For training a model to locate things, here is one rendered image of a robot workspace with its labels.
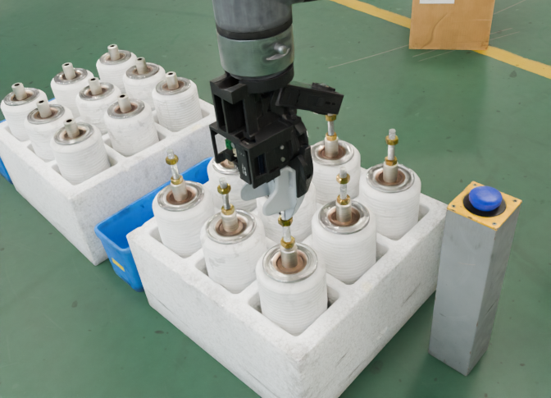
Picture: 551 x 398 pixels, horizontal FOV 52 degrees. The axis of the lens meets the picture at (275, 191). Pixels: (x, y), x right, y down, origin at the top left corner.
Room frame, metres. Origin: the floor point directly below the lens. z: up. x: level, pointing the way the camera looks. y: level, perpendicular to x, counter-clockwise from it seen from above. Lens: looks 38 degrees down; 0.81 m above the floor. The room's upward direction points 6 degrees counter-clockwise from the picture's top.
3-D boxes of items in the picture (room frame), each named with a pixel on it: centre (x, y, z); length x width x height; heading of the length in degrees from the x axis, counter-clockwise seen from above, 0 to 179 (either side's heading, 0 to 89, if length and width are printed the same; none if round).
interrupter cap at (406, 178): (0.71, -0.18, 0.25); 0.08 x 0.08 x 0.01
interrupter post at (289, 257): (0.55, -0.01, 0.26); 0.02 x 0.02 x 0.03
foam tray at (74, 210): (1.12, 0.36, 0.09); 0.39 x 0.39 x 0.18; 40
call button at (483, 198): (0.55, -0.27, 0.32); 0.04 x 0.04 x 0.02
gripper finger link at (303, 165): (0.53, -0.02, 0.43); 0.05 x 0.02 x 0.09; 37
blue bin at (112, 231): (0.89, 0.21, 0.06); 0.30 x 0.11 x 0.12; 131
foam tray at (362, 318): (0.72, -0.02, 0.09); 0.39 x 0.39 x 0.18; 43
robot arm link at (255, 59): (0.54, 0.00, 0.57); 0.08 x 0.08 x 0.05
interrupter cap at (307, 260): (0.55, -0.01, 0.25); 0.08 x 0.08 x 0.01
